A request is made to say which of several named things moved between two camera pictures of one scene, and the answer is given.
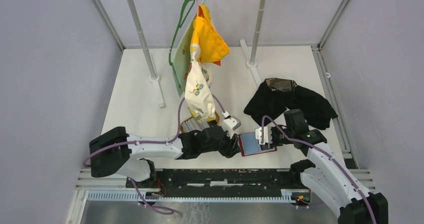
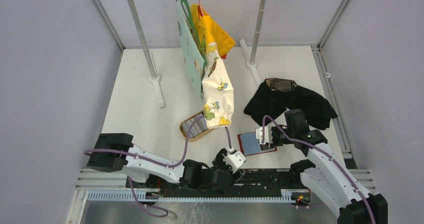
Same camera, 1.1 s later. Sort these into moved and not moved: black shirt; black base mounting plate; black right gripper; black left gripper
Moved: black left gripper
Not moved: black base mounting plate; black shirt; black right gripper
